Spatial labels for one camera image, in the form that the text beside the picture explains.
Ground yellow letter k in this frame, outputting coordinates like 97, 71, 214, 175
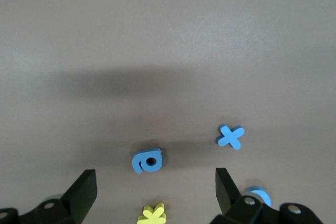
136, 202, 166, 224

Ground blue letter G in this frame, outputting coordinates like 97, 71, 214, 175
245, 186, 271, 208

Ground blue letter a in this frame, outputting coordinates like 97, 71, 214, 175
130, 147, 164, 175

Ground brown table mat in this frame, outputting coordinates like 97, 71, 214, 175
0, 0, 336, 224

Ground blue letter x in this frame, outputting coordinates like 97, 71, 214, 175
216, 124, 245, 151

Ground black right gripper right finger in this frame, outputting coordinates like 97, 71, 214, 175
211, 168, 323, 224

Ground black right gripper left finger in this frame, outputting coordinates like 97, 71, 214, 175
0, 169, 98, 224

